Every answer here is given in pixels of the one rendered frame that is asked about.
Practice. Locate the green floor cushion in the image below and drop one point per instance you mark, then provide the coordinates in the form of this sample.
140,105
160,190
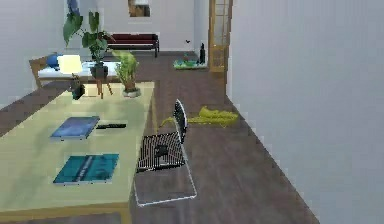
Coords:
188,64

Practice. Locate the wooden glass room door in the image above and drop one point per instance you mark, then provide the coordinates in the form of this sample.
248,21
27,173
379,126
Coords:
219,36

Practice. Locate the framed brown wall picture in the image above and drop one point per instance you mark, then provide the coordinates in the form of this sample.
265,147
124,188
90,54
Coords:
139,8

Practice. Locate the tall leafy house plant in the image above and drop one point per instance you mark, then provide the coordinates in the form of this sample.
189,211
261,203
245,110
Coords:
94,43

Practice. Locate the blue wall picture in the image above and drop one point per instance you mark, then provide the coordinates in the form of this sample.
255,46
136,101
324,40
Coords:
73,6

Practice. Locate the black bottle-shaped object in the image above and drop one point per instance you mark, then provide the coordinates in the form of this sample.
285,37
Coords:
202,53

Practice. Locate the teal book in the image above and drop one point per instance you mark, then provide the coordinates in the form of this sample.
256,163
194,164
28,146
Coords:
87,167

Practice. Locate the black remote control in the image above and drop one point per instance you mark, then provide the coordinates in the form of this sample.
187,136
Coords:
111,126

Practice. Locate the small potted green plant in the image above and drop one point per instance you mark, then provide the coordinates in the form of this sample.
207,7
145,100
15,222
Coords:
127,74

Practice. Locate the small dark green object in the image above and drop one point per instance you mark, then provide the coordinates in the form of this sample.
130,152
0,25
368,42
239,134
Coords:
77,88

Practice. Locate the dark blue book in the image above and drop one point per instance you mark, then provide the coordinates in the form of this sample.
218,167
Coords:
75,126

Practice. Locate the yellow-green cloth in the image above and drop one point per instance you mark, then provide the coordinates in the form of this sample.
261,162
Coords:
213,116

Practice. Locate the blue pillow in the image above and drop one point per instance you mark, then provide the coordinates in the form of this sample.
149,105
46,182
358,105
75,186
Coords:
53,61

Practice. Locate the pale yellow dining table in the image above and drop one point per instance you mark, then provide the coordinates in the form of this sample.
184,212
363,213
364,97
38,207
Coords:
110,110

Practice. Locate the dark red bench sofa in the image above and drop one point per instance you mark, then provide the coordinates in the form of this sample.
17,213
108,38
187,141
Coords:
133,40

